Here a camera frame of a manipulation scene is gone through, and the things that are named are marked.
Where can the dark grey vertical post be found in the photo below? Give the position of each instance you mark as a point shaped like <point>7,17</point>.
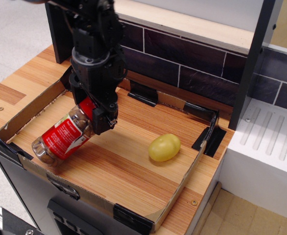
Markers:
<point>242,99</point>

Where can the cardboard fence with black tape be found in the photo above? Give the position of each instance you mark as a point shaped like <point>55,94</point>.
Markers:
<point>110,185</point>

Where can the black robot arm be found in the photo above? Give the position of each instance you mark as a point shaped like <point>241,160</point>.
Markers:
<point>98,63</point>

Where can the dark brick backsplash panel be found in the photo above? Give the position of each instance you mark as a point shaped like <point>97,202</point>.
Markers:
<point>209,71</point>

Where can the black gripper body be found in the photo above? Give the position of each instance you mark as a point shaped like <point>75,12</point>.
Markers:
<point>100,82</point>

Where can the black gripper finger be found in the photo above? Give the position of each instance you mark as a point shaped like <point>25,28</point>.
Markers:
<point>102,121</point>
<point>79,94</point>

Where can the red lidded spice bottle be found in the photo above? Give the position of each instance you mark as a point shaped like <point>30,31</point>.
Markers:
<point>66,136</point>

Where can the yellow potato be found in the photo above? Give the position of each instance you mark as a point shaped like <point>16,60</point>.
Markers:
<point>164,147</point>

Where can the white sink drainboard unit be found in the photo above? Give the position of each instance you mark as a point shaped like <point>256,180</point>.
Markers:
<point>255,163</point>

